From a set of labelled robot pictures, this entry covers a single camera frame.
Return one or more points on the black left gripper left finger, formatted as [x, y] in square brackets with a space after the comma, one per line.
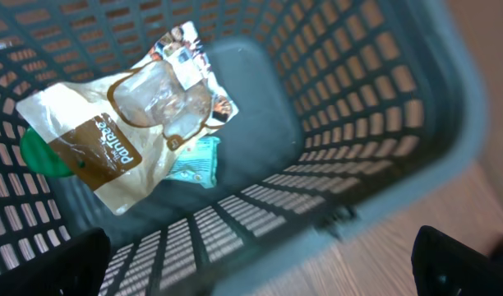
[74, 268]

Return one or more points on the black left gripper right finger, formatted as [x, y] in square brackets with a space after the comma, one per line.
[443, 266]

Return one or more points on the grey plastic basket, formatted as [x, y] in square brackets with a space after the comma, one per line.
[348, 110]

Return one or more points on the teal snack packet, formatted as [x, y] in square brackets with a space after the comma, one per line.
[197, 164]

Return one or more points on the beige Pantree snack bag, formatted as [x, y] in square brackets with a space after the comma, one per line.
[121, 134]

